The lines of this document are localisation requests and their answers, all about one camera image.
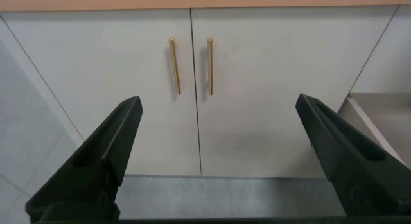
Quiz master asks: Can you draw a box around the white kitchen cabinet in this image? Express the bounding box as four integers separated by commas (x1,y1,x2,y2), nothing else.
0,0,411,169

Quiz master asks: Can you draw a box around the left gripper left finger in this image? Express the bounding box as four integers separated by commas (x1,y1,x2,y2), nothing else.
25,95,144,223

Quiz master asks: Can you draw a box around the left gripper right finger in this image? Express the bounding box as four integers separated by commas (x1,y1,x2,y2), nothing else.
295,93,411,218

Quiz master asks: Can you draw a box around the white cabinet door gold handle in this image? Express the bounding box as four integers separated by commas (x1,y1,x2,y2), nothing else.
0,8,202,177
190,5,399,179

